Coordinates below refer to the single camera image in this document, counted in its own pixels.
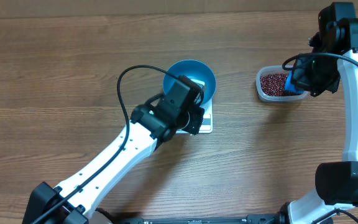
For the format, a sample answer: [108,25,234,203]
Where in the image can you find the blue metal bowl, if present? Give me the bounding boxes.
[167,60,216,106]

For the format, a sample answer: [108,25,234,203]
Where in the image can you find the blue plastic measuring scoop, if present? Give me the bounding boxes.
[284,72,304,95]

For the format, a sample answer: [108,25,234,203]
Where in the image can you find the right black cable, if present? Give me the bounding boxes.
[281,52,358,91]

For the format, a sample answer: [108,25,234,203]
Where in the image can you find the black cable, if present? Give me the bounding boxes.
[281,52,358,91]
[29,64,180,224]

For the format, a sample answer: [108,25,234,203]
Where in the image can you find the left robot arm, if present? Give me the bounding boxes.
[23,75,206,223]

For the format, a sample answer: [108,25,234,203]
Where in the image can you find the left black cable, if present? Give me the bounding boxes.
[29,64,180,224]

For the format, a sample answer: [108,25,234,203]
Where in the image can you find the red beans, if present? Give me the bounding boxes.
[260,73,294,96]

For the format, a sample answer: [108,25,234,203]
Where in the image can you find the clear plastic food container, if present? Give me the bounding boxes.
[255,65,308,103]

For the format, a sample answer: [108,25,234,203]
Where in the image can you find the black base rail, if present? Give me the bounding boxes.
[112,214,281,224]

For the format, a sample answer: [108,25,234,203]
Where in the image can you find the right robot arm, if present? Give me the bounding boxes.
[277,2,358,223]

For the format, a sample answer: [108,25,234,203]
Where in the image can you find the white digital kitchen scale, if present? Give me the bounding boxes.
[176,99,213,134]

